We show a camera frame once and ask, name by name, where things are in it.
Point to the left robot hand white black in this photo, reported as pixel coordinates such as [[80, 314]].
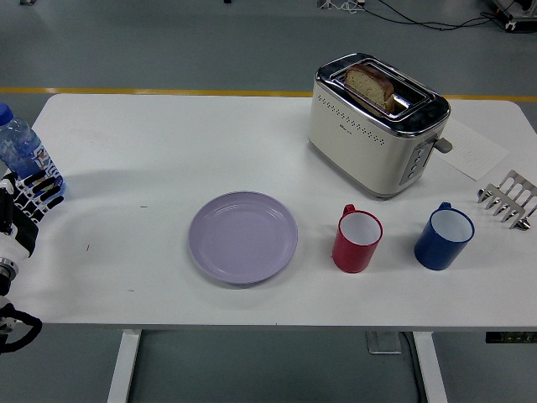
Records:
[[17, 235]]

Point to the lilac round plate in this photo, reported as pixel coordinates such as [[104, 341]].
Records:
[[243, 239]]

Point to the grey floor socket plate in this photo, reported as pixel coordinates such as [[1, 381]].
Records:
[[382, 343]]

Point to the blue-capped plastic drink bottle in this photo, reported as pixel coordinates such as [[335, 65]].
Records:
[[21, 142]]

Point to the white table leg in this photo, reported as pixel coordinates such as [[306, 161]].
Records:
[[432, 369], [123, 369]]

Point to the red enamel mug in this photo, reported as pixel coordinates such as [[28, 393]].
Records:
[[350, 252]]

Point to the cream and chrome toaster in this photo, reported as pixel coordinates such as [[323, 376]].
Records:
[[361, 155]]

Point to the brown bread slice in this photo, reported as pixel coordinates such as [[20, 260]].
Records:
[[369, 84]]

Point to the blue enamel mug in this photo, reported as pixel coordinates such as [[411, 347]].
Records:
[[434, 249]]

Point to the white paper sheet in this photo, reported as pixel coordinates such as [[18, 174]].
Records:
[[474, 155]]

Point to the silver metal toast rack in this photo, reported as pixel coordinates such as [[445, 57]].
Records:
[[512, 197]]

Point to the black table control panel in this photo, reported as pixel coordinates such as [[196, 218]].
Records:
[[509, 337]]

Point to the metal equipment frame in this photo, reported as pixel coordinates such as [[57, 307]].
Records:
[[518, 14]]

